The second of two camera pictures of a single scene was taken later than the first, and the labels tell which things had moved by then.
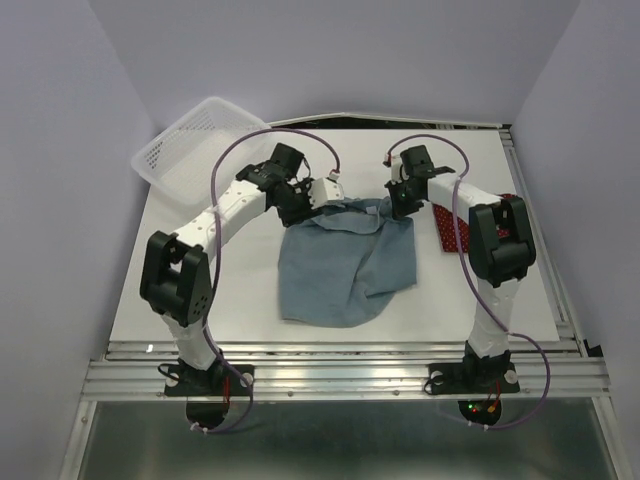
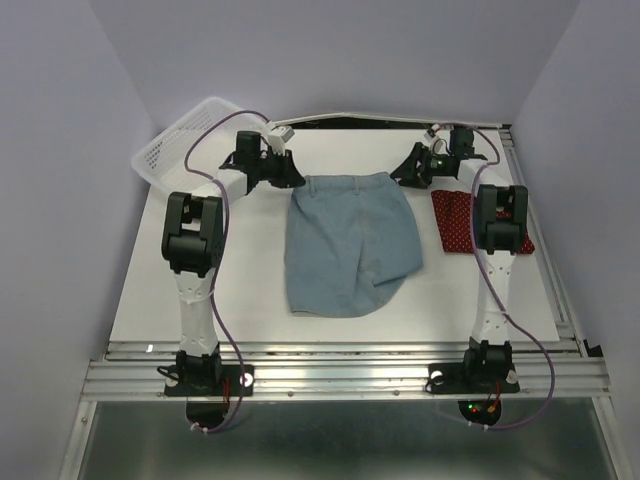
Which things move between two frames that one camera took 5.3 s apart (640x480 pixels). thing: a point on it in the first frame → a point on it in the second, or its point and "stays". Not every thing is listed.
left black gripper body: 296,205 → 273,168
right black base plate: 455,378 stays
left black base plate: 220,380 stays
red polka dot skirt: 445,225 stays
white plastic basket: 178,166 stays
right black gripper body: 401,199 → 430,165
